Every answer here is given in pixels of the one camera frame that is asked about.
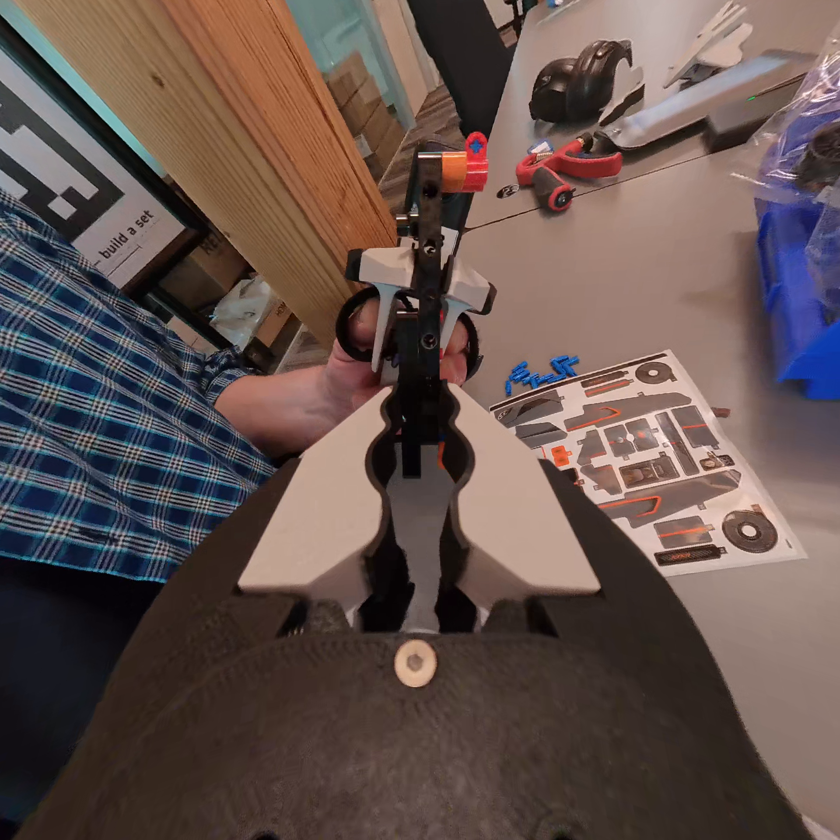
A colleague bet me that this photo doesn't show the clear plastic parts bags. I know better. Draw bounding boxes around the clear plastic parts bags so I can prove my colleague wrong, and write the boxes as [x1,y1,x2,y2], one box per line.
[730,26,840,221]

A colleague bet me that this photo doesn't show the silver laptop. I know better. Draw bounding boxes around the silver laptop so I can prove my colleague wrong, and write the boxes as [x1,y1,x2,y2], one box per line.
[594,51,816,154]

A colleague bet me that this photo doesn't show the brown cardboard box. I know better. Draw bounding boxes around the brown cardboard box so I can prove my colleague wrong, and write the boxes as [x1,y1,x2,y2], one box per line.
[156,235,252,311]

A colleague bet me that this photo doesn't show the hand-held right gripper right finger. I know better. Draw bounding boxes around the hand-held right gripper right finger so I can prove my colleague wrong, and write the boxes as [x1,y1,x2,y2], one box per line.
[433,382,603,634]

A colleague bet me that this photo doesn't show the white plastic bag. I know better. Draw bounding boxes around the white plastic bag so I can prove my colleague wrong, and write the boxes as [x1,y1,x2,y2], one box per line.
[209,274,277,350]

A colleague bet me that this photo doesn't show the blue plaid shirt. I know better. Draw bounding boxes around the blue plaid shirt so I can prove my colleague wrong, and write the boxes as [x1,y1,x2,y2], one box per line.
[0,187,278,586]

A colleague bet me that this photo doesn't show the lego sticker sheet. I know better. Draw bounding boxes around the lego sticker sheet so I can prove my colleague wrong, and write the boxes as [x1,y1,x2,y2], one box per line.
[489,349,809,580]

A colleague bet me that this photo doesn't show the black office chair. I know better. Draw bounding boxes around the black office chair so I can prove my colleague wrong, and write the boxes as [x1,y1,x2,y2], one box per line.
[406,0,521,140]

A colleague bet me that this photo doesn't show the pile of blue lego pins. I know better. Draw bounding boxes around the pile of blue lego pins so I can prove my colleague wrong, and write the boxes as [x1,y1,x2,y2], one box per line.
[503,353,581,395]

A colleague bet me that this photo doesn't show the framed printed sign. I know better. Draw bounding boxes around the framed printed sign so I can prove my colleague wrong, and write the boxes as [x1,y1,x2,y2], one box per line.
[0,39,206,298]

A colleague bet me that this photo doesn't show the black curved fender parts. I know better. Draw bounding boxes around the black curved fender parts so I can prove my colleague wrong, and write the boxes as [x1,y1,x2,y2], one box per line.
[528,38,635,126]

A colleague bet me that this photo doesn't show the white folded stand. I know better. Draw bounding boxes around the white folded stand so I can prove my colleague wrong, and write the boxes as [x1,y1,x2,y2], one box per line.
[661,0,756,90]

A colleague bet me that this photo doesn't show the black studless lego beam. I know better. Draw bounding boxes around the black studless lego beam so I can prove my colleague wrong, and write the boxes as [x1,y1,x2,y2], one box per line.
[397,130,492,454]

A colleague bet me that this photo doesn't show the person's left forearm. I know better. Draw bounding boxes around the person's left forearm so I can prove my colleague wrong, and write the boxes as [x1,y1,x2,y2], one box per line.
[217,363,329,458]

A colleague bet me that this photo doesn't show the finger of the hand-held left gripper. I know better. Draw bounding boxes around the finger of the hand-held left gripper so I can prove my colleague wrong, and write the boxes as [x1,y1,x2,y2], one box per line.
[440,228,498,350]
[344,238,419,373]

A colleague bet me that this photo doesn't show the red hand grip tool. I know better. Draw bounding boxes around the red hand grip tool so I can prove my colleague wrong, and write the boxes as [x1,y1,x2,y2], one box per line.
[514,133,624,213]

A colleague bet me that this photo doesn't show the dark navy garment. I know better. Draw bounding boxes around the dark navy garment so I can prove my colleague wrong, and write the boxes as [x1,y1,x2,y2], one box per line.
[0,558,166,829]

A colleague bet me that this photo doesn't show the wooden plywood partition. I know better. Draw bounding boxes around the wooden plywood partition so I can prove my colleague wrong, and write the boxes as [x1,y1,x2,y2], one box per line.
[13,0,399,355]

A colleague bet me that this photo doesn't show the blue plastic bin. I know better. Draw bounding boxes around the blue plastic bin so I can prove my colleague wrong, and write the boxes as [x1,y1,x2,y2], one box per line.
[753,125,840,403]

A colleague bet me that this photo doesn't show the stack of cardboard boxes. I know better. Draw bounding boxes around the stack of cardboard boxes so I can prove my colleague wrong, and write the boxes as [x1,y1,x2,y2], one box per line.
[327,51,406,179]

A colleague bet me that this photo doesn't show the person's left hand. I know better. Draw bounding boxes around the person's left hand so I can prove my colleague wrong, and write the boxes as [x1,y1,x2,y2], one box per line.
[312,307,473,432]

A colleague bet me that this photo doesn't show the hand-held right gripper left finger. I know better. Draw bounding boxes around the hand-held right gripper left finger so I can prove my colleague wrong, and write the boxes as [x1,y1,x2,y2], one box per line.
[236,385,413,634]

